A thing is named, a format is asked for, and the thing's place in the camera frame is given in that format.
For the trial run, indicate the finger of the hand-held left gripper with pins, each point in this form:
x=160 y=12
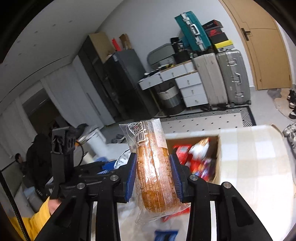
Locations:
x=92 y=168

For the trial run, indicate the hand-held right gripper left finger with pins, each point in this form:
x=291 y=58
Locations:
x=130 y=178

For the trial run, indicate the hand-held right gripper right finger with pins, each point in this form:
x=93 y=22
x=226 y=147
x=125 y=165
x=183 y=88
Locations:
x=174 y=178

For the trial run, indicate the orange biscuit packet clear wrapper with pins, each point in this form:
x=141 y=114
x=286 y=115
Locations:
x=150 y=166

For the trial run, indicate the red yellow snack packet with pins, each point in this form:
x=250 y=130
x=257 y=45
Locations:
x=203 y=170

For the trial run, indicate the red white snack bag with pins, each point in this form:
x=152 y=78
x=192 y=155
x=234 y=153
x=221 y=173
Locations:
x=199 y=147

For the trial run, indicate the brown cardboard box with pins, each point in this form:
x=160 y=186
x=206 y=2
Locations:
x=216 y=162

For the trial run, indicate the person's left forearm yellow sleeve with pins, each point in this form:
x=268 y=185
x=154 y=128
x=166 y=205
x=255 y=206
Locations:
x=34 y=220

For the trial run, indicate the white cup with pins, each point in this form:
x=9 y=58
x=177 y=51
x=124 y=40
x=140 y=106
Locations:
x=89 y=160

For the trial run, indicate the stacked blue bowls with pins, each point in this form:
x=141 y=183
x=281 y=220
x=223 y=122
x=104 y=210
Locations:
x=105 y=167

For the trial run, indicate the white kettle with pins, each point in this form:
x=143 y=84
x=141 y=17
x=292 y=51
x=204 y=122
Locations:
x=96 y=141

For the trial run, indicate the red packet with black tray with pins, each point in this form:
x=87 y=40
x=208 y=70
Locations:
x=179 y=212

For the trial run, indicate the blue snack packet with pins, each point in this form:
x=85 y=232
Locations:
x=166 y=236

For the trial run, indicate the white curtain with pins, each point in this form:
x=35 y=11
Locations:
x=64 y=92

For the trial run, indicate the black white patterned rug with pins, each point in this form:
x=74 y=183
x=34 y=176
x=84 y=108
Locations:
x=208 y=118

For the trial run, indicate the grey white laundry basket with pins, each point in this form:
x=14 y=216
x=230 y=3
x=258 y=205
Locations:
x=170 y=97

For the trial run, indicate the black fridge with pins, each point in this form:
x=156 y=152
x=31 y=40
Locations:
x=124 y=88

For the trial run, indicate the dark tall cabinet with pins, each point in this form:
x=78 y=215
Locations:
x=92 y=76

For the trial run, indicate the white drawer desk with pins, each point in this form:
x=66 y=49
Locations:
x=189 y=88

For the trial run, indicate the beige suitcase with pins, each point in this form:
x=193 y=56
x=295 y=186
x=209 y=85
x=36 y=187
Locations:
x=209 y=80

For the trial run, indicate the silver suitcase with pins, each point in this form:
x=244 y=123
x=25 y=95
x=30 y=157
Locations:
x=233 y=77

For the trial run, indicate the flat cardboard panel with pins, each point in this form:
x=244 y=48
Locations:
x=101 y=46

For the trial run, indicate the black storage box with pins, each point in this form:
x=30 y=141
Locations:
x=181 y=56

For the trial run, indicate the pile of assorted shoes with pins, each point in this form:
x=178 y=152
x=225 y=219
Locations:
x=290 y=134

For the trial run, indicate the red paper bag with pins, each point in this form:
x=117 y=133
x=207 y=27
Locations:
x=115 y=45

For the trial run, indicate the oval mirror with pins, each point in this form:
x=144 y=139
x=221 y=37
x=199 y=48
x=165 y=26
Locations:
x=159 y=54

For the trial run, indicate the brown paper bag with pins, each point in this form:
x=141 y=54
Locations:
x=126 y=41

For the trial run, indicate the beige round floor mat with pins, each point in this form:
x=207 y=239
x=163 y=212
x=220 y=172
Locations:
x=281 y=102

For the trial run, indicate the black printed bag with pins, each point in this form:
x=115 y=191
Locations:
x=178 y=45

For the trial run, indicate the plain black shoe box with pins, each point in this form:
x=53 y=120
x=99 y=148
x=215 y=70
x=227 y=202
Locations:
x=218 y=38

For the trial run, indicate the teal suitcase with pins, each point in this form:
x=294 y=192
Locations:
x=192 y=32

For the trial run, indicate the red black shoe box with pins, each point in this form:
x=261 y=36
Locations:
x=214 y=31

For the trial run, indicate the wooden door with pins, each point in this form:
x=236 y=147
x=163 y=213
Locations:
x=261 y=51

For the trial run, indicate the black red-lid shoe box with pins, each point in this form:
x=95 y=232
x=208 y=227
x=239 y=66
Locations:
x=211 y=23

